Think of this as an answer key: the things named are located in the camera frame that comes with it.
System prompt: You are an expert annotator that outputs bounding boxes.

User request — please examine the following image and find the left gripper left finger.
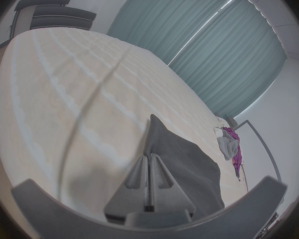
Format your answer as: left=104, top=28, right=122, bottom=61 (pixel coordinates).
left=104, top=155, right=150, bottom=219

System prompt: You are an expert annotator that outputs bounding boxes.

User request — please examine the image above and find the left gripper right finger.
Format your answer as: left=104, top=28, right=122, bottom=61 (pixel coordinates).
left=150, top=153, right=195, bottom=218

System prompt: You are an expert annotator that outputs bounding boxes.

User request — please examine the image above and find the black T-shirt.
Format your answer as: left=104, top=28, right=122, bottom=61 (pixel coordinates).
left=143, top=114, right=225, bottom=216

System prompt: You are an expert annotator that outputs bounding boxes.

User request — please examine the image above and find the bed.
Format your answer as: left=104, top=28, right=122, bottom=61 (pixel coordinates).
left=0, top=28, right=282, bottom=217

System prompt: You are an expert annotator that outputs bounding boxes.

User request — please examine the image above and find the purple satin garment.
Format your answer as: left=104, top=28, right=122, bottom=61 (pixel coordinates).
left=223, top=127, right=243, bottom=182

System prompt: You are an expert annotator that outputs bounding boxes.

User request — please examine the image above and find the grey knit garment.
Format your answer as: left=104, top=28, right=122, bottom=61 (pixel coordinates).
left=217, top=134, right=240, bottom=161

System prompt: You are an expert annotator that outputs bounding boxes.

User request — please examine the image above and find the white printed pillow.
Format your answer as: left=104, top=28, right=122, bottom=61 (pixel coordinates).
left=215, top=116, right=230, bottom=129

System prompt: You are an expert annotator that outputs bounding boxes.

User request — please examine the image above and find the grey bedside table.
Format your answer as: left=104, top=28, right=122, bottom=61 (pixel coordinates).
left=225, top=115, right=238, bottom=127

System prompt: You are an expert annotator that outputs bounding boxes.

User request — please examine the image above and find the blue-green curtain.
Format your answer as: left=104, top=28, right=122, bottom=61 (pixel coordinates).
left=167, top=0, right=289, bottom=118
left=106, top=0, right=237, bottom=65

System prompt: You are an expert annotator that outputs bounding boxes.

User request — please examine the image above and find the black chest of drawers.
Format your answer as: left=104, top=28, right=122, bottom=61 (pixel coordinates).
left=9, top=0, right=97, bottom=38

